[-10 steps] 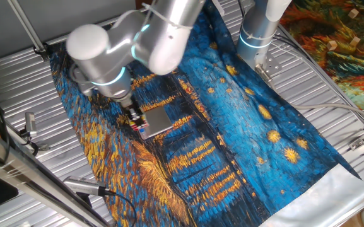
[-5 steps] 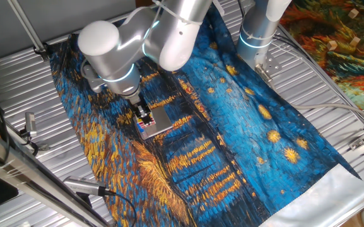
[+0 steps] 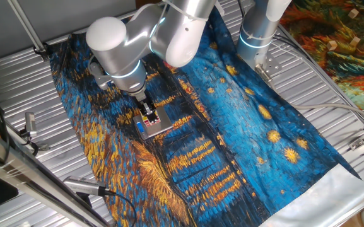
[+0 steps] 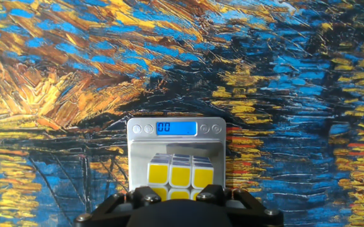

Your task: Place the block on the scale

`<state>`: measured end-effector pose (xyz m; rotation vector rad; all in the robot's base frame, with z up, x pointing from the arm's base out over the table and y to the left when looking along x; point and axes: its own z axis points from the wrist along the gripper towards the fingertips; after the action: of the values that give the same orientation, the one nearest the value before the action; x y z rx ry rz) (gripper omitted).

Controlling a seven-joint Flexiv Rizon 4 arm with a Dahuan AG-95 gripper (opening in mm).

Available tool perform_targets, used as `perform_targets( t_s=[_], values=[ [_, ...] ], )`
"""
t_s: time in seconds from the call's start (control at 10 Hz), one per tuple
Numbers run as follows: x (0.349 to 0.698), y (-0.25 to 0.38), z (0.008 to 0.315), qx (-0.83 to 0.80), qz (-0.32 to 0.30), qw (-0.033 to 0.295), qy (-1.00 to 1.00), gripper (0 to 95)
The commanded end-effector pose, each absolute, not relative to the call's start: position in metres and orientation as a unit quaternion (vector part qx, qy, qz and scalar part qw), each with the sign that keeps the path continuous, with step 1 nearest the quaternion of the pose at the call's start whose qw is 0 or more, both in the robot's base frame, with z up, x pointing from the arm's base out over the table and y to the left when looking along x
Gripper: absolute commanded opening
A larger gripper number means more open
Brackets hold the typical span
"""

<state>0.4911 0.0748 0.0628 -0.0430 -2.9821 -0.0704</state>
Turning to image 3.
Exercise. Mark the small wooden block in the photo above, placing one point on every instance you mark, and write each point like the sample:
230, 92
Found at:
353, 13
355, 41
332, 45

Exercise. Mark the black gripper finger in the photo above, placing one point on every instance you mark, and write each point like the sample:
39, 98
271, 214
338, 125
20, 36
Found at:
145, 114
153, 115

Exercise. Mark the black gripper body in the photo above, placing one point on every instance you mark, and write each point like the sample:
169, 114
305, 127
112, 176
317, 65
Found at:
145, 105

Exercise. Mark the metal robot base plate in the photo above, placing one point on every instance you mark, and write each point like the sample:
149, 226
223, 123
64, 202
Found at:
270, 64

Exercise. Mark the Rubik's cube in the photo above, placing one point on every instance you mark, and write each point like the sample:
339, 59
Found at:
150, 122

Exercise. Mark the grey metal pole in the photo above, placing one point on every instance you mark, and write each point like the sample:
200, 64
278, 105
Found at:
27, 30

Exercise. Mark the aluminium frame beam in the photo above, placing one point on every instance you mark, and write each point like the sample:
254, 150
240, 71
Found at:
27, 176

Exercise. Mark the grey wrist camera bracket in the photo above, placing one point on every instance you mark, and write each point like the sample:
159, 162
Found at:
98, 75

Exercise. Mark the blue starry night painted cloth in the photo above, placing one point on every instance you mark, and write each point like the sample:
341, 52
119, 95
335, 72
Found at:
232, 126

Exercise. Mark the orange painted cloth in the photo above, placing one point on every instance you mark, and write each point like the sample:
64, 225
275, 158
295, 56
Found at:
342, 63

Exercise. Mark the silver digital scale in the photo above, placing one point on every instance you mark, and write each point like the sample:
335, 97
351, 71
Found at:
162, 126

